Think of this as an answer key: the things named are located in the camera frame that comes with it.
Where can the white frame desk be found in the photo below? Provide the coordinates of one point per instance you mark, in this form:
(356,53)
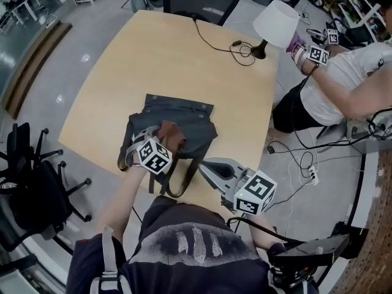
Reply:
(30,2)

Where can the purple cloth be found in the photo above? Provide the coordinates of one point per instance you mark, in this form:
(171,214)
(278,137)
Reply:
(295,41)

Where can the black box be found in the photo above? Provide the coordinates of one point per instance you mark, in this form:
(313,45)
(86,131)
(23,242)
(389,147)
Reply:
(356,243)

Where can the person's dark printed shirt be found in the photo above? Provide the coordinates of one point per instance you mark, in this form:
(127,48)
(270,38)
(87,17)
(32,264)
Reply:
(183,274)

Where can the brown wooden platform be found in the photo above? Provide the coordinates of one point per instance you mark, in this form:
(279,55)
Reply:
(33,69)

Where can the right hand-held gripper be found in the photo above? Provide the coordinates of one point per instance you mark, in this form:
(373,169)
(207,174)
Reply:
(255,188)

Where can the black power adapter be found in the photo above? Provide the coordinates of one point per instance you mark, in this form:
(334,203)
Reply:
(271,149)

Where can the white shade table lamp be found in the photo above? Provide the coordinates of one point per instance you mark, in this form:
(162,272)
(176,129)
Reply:
(275,23)

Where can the person's left forearm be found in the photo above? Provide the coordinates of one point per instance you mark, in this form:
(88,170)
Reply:
(119,201)

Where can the black backpack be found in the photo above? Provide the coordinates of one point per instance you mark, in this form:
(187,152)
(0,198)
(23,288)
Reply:
(196,127)

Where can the person's right forearm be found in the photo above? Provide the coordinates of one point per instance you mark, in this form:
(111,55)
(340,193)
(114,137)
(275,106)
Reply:
(263,231)

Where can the white power strip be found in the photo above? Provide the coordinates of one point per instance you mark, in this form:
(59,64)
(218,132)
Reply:
(313,175)

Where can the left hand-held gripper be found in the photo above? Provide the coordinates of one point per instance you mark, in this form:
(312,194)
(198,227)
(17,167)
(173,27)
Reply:
(154,156)

